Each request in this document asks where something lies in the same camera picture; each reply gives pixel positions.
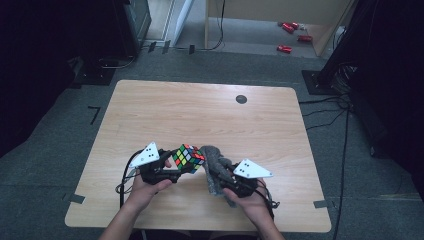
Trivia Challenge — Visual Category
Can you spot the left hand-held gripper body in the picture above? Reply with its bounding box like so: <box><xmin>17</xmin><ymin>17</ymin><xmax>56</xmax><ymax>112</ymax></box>
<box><xmin>128</xmin><ymin>141</ymin><xmax>183</xmax><ymax>186</ymax></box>

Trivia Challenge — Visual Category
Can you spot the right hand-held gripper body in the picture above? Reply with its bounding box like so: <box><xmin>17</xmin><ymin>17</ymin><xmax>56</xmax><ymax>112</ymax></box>
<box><xmin>225</xmin><ymin>158</ymin><xmax>274</xmax><ymax>199</ymax></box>

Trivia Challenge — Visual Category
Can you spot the grey cloth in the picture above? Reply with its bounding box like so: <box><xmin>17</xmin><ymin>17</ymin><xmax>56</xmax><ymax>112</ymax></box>
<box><xmin>198</xmin><ymin>144</ymin><xmax>242</xmax><ymax>208</ymax></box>

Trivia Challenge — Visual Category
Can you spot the multicoloured puzzle cube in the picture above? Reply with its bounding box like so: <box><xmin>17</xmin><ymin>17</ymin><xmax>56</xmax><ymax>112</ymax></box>
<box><xmin>171</xmin><ymin>143</ymin><xmax>207</xmax><ymax>175</ymax></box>

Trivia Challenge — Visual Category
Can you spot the person's right hand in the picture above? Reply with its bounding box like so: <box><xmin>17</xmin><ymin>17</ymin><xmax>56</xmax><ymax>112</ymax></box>
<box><xmin>222</xmin><ymin>177</ymin><xmax>272</xmax><ymax>228</ymax></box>

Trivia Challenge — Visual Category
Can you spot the person's left hand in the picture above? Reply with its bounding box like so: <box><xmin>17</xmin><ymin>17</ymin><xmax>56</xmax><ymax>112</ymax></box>
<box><xmin>124</xmin><ymin>159</ymin><xmax>175</xmax><ymax>215</ymax></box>

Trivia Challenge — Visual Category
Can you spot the grey tape piece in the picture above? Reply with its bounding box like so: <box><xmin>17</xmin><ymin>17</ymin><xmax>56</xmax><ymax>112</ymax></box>
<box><xmin>61</xmin><ymin>192</ymin><xmax>86</xmax><ymax>205</ymax></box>
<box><xmin>312</xmin><ymin>198</ymin><xmax>330</xmax><ymax>210</ymax></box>

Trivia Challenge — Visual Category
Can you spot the black stand base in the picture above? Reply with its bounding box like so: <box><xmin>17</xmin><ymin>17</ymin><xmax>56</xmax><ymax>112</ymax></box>
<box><xmin>70</xmin><ymin>56</ymin><xmax>117</xmax><ymax>88</ymax></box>
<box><xmin>301</xmin><ymin>68</ymin><xmax>342</xmax><ymax>97</ymax></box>

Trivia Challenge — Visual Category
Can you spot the black monitor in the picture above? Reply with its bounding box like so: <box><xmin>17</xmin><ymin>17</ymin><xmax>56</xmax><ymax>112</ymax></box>
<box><xmin>111</xmin><ymin>0</ymin><xmax>153</xmax><ymax>60</ymax></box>

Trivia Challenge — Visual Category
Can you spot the white board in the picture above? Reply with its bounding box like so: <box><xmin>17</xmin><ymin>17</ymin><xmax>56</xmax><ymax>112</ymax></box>
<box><xmin>172</xmin><ymin>0</ymin><xmax>196</xmax><ymax>45</ymax></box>

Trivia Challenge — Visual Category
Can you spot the dark curtain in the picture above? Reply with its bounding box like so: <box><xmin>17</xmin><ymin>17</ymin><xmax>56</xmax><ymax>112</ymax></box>
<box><xmin>0</xmin><ymin>0</ymin><xmax>116</xmax><ymax>158</ymax></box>
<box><xmin>319</xmin><ymin>0</ymin><xmax>424</xmax><ymax>193</ymax></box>

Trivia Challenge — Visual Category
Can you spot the right hand-held gripper cable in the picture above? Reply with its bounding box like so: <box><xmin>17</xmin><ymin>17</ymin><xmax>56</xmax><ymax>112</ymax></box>
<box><xmin>252</xmin><ymin>179</ymin><xmax>282</xmax><ymax>222</ymax></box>

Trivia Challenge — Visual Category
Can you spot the hand-held gripper cable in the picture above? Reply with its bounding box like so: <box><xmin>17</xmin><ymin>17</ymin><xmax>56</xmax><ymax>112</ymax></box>
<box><xmin>252</xmin><ymin>179</ymin><xmax>282</xmax><ymax>222</ymax></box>
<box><xmin>114</xmin><ymin>149</ymin><xmax>145</xmax><ymax>210</ymax></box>

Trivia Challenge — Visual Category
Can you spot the left hand-held gripper cable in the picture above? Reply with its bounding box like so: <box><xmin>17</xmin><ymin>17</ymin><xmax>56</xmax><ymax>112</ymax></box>
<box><xmin>114</xmin><ymin>149</ymin><xmax>145</xmax><ymax>210</ymax></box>

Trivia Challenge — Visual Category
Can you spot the long black floor cable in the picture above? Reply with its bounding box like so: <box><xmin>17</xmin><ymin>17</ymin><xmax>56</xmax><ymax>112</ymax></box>
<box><xmin>332</xmin><ymin>108</ymin><xmax>352</xmax><ymax>240</ymax></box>

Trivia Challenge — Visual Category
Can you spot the looped black cable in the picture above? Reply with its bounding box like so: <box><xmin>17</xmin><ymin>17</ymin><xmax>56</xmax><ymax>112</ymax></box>
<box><xmin>98</xmin><ymin>54</ymin><xmax>137</xmax><ymax>71</ymax></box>

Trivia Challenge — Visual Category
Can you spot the black floor cable bundle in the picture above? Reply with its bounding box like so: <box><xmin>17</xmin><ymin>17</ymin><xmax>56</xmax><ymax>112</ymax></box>
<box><xmin>298</xmin><ymin>93</ymin><xmax>353</xmax><ymax>132</ymax></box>

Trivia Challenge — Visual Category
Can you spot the thin black floor cable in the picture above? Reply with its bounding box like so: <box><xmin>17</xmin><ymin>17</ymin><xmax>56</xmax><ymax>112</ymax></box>
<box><xmin>171</xmin><ymin>0</ymin><xmax>227</xmax><ymax>52</ymax></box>

